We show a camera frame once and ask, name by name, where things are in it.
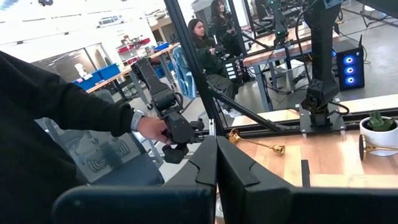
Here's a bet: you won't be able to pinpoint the dark office chair white frame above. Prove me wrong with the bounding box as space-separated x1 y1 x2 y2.
34 89 165 187

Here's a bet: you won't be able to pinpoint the wooden workbench table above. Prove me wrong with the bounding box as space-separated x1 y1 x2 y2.
242 21 341 111
85 42 181 94

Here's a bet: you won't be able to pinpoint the black computer tower blue lights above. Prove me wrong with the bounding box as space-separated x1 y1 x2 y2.
331 34 365 91

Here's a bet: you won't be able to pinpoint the person's hand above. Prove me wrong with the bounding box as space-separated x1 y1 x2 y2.
136 116 172 146

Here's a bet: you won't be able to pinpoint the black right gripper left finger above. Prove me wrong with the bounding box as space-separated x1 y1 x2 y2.
51 135 218 224

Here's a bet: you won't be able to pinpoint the wooden shelf riser black frame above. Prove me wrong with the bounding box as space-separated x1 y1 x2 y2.
300 159 398 189

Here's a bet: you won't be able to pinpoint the blue storage bin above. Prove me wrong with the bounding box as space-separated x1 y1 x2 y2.
73 70 103 91
98 63 121 80

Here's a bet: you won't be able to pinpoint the succulent in white pot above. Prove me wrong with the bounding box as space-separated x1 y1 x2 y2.
359 110 398 157

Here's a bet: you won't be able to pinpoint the black box with white labels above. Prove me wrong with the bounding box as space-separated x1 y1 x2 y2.
223 60 239 82

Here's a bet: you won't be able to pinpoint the person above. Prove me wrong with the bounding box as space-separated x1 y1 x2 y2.
0 49 137 224
210 0 245 58
187 17 242 100

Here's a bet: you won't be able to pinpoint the grey wristwatch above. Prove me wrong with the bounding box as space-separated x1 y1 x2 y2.
129 108 147 132

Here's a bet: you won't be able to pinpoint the blue cloth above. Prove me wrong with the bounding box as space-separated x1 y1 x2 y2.
172 45 197 100

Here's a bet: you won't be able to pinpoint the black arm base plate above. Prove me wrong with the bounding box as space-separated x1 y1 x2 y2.
298 105 346 135

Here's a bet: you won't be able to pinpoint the black aluminium cell frame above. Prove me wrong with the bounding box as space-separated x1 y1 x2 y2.
163 0 398 139

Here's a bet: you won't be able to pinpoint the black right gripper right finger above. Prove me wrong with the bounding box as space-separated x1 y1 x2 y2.
216 135 398 224

